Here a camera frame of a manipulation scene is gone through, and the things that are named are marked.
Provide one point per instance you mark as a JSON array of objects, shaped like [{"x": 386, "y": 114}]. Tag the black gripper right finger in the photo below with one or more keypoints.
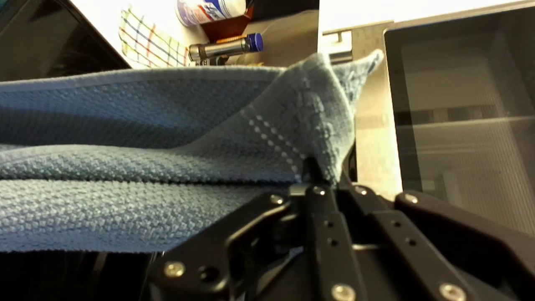
[{"x": 489, "y": 251}]

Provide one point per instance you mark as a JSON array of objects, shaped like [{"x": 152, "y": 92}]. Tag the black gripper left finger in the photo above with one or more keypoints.
[{"x": 225, "y": 259}]

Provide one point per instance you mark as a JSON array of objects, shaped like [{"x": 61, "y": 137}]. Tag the light blue towel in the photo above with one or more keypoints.
[{"x": 138, "y": 161}]

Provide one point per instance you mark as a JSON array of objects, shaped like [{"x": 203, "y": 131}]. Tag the black glass-top oven range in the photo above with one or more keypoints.
[{"x": 464, "y": 99}]

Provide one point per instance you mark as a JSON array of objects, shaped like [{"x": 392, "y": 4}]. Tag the disinfecting wipes canister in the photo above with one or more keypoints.
[{"x": 198, "y": 12}]

